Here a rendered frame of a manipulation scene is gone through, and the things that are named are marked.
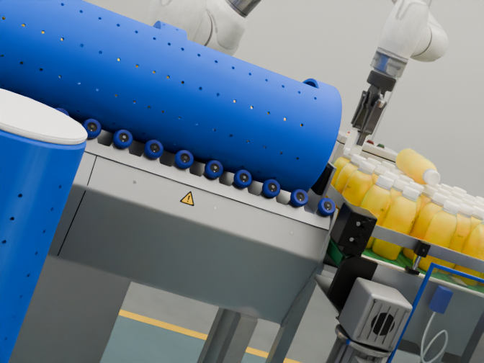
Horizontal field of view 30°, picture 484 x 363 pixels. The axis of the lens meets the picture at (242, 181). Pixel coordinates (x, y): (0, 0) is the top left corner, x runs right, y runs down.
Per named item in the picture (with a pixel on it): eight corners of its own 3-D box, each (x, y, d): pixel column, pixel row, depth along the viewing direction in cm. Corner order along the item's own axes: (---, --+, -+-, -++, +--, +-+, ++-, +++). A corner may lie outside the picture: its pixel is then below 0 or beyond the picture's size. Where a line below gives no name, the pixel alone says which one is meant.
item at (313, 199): (299, 199, 235) (317, 155, 233) (307, 202, 236) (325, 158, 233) (309, 211, 226) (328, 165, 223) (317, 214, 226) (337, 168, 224)
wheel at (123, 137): (114, 128, 207) (117, 124, 205) (133, 135, 208) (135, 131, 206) (110, 145, 205) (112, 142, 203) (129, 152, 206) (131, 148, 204)
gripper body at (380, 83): (366, 66, 245) (353, 98, 247) (377, 71, 237) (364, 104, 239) (390, 75, 247) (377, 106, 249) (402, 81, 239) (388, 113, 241)
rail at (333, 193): (316, 185, 251) (320, 175, 251) (318, 186, 251) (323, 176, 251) (363, 232, 214) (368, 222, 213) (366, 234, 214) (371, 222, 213)
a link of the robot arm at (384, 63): (384, 50, 236) (374, 71, 237) (413, 62, 238) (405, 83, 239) (372, 45, 244) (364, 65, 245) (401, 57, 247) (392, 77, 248)
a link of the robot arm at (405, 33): (401, 57, 234) (421, 65, 245) (426, 0, 231) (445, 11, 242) (367, 43, 240) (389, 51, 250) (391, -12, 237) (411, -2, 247)
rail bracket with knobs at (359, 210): (324, 237, 217) (341, 198, 215) (350, 245, 219) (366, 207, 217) (336, 251, 208) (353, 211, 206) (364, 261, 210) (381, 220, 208)
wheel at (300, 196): (290, 187, 219) (294, 184, 218) (307, 193, 221) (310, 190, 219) (287, 204, 218) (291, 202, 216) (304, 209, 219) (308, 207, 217)
